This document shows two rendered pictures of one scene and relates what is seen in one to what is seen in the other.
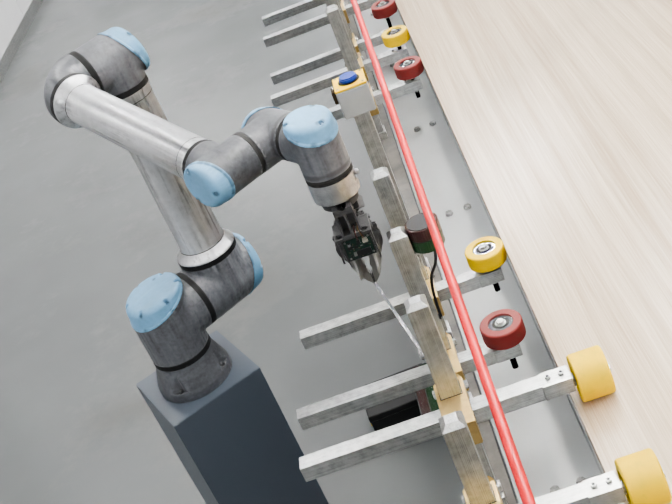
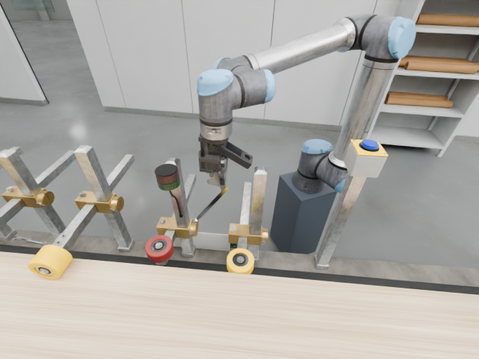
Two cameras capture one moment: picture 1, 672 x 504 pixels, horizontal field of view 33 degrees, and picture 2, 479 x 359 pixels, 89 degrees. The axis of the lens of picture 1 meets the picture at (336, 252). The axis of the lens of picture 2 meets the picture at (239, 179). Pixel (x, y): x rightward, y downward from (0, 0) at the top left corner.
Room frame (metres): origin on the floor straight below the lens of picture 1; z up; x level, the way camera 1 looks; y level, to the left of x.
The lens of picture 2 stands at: (1.85, -0.68, 1.53)
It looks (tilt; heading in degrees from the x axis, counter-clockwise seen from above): 39 degrees down; 88
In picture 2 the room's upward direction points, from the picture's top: 2 degrees clockwise
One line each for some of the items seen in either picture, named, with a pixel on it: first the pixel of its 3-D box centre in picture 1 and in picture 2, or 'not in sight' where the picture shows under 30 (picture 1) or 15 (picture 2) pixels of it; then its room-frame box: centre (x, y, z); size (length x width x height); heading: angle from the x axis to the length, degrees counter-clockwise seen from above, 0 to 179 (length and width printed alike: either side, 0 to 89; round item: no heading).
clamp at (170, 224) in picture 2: (447, 362); (177, 228); (1.66, -0.11, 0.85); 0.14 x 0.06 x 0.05; 174
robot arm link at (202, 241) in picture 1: (171, 177); (359, 120); (2.40, 0.28, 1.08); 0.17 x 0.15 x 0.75; 120
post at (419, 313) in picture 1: (457, 410); (109, 207); (1.43, -0.08, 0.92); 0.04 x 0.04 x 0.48; 84
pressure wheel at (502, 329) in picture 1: (507, 343); (162, 255); (1.63, -0.22, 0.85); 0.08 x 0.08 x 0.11
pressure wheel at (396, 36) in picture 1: (399, 46); not in sight; (3.11, -0.41, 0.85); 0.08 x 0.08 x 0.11
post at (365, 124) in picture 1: (392, 193); (336, 225); (2.19, -0.17, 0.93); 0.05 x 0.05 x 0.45; 84
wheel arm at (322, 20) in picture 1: (324, 20); not in sight; (3.63, -0.27, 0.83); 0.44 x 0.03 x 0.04; 84
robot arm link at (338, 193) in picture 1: (335, 184); (216, 127); (1.80, -0.05, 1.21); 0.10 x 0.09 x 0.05; 84
